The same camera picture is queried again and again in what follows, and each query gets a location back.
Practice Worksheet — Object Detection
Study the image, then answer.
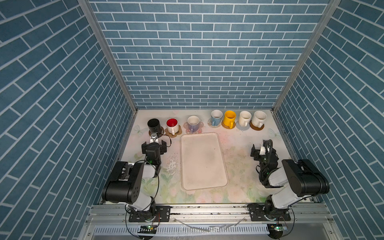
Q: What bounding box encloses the red mug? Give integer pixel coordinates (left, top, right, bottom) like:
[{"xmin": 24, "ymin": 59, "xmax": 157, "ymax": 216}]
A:
[{"xmin": 166, "ymin": 118, "xmax": 180, "ymax": 136}]

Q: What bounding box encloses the brown round coaster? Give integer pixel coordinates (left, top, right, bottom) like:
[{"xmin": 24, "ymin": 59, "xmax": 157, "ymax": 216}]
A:
[
  {"xmin": 149, "ymin": 127, "xmax": 165, "ymax": 139},
  {"xmin": 250, "ymin": 122, "xmax": 265, "ymax": 131}
]

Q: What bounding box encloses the black mug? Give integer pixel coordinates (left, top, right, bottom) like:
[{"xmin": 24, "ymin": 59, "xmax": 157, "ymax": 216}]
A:
[{"xmin": 147, "ymin": 119, "xmax": 162, "ymax": 134}]

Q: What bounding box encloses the pink flower coaster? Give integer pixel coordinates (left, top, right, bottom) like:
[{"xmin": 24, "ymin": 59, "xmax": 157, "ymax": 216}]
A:
[{"xmin": 183, "ymin": 122, "xmax": 204, "ymax": 134}]

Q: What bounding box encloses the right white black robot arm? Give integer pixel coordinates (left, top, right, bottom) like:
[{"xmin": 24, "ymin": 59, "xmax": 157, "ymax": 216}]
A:
[{"xmin": 247, "ymin": 140, "xmax": 330, "ymax": 222}]

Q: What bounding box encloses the white speckled mug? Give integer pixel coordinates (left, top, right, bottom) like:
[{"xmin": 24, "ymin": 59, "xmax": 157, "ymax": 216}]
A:
[{"xmin": 251, "ymin": 111, "xmax": 268, "ymax": 128}]

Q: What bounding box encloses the woven rattan round coaster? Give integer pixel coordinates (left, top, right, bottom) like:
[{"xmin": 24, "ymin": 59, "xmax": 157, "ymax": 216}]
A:
[{"xmin": 221, "ymin": 121, "xmax": 236, "ymax": 130}]

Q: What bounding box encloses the beige plastic tray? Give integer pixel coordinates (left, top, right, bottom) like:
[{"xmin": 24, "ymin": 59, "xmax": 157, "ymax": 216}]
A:
[{"xmin": 181, "ymin": 133, "xmax": 229, "ymax": 191}]

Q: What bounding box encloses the light blue mug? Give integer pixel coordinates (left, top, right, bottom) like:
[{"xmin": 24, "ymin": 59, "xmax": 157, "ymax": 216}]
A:
[{"xmin": 211, "ymin": 110, "xmax": 223, "ymax": 127}]

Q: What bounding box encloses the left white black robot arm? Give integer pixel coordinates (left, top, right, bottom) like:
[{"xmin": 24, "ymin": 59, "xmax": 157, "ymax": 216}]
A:
[{"xmin": 102, "ymin": 141, "xmax": 171, "ymax": 223}]

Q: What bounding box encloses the light blue round coaster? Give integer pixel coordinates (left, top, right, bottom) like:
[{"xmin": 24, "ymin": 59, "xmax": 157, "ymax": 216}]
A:
[{"xmin": 236, "ymin": 122, "xmax": 250, "ymax": 131}]

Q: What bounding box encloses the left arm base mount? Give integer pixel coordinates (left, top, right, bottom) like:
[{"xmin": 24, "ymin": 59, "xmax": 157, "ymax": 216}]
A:
[{"xmin": 128, "ymin": 205, "xmax": 171, "ymax": 223}]

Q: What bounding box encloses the aluminium front rail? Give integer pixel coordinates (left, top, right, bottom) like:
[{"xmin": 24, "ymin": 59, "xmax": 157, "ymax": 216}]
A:
[{"xmin": 85, "ymin": 203, "xmax": 334, "ymax": 226}]

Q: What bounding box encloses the white mug purple handle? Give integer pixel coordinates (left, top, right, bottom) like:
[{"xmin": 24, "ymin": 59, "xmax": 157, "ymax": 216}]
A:
[{"xmin": 187, "ymin": 116, "xmax": 200, "ymax": 133}]

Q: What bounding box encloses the yellow mug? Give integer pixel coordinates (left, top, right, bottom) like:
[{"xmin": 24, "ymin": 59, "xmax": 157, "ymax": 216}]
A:
[{"xmin": 223, "ymin": 111, "xmax": 237, "ymax": 126}]

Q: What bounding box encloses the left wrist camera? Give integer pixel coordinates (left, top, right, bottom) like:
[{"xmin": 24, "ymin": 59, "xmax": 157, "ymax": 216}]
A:
[{"xmin": 150, "ymin": 133, "xmax": 159, "ymax": 143}]

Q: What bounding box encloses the cork paw print coaster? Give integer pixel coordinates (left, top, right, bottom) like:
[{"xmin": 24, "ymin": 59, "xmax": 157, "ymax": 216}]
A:
[{"xmin": 165, "ymin": 125, "xmax": 183, "ymax": 138}]

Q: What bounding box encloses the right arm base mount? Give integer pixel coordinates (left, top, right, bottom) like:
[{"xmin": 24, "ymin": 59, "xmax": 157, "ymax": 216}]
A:
[{"xmin": 246, "ymin": 204, "xmax": 291, "ymax": 222}]

